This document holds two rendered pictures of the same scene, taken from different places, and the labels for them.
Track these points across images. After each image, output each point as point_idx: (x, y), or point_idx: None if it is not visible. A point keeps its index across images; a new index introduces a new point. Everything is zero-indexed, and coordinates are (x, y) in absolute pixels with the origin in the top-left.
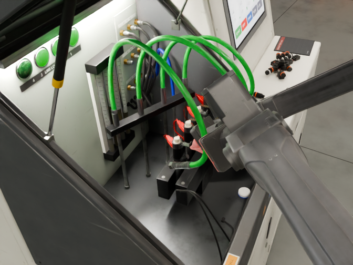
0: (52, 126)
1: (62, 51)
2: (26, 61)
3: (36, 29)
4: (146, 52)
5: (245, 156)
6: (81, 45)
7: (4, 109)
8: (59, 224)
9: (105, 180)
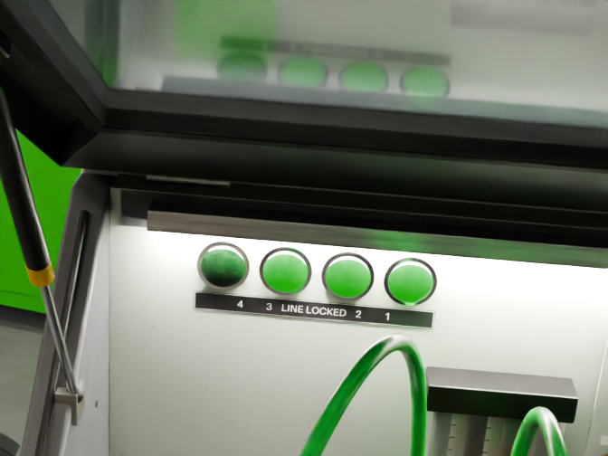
0: (64, 372)
1: (8, 204)
2: (232, 253)
3: (299, 207)
4: (527, 438)
5: None
6: (436, 318)
7: (61, 289)
8: None
9: None
